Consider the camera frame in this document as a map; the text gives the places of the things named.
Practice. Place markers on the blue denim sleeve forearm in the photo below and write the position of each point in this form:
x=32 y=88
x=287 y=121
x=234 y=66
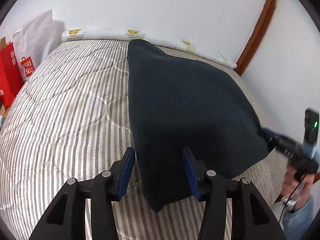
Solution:
x=296 y=223

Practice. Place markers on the rolled fruit-print plastic sheet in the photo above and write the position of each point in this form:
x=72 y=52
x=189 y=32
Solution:
x=159 y=39

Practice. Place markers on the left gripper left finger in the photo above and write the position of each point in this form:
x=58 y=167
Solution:
x=121 y=172

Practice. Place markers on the striped grey white mattress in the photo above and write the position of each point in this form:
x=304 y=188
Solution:
x=71 y=120

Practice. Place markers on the brown wooden door frame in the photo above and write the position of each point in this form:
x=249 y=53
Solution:
x=256 y=37

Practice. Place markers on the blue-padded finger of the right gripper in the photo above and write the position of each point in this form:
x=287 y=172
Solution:
x=285 y=145

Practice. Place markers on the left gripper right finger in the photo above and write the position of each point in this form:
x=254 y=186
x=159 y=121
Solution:
x=195 y=172

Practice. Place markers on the red paper shopping bag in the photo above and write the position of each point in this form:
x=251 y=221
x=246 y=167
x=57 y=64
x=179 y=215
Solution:
x=10 y=78

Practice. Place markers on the black sweatshirt with white letters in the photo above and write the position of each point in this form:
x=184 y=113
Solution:
x=176 y=103

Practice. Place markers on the person's right hand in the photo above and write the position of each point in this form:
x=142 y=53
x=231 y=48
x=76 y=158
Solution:
x=291 y=187

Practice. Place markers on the white Miniso paper bag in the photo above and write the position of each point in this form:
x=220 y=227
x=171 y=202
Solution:
x=35 y=40

